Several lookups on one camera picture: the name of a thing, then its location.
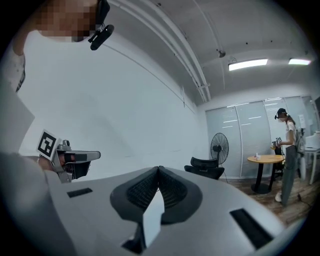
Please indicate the white side table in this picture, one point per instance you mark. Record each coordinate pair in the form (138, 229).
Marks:
(312, 152)

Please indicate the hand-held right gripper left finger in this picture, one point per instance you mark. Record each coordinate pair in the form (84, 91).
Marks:
(100, 205)

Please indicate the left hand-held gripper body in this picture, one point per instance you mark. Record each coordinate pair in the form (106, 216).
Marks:
(47, 143)

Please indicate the black standing fan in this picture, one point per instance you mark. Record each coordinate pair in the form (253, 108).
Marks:
(219, 147)

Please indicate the white ceiling pipes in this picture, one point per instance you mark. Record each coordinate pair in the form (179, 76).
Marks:
(180, 50)

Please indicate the round wooden table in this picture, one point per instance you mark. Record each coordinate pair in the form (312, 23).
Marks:
(265, 158)

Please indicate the white paper notice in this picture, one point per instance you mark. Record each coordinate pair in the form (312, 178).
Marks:
(301, 121)

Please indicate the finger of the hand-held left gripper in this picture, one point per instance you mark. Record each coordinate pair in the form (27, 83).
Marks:
(90, 155)
(81, 170)

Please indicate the person's head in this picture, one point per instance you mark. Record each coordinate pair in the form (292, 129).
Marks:
(62, 20)

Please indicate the person's left forearm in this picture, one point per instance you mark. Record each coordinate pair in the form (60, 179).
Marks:
(42, 163)

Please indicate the small white container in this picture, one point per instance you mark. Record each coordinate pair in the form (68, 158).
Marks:
(257, 156)

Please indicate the long ceiling light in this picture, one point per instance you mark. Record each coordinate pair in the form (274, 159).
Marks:
(247, 64)
(299, 61)

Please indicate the person's left hand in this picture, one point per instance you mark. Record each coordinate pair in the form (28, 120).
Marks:
(68, 159)

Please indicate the white box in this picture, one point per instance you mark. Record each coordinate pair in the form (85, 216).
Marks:
(313, 142)

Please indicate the small ceiling dome fixture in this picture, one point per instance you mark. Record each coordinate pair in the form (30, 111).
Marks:
(221, 53)

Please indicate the person's star print shirt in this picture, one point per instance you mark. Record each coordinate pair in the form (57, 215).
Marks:
(17, 70)

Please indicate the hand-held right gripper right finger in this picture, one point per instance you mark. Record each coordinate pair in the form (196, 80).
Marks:
(212, 205)

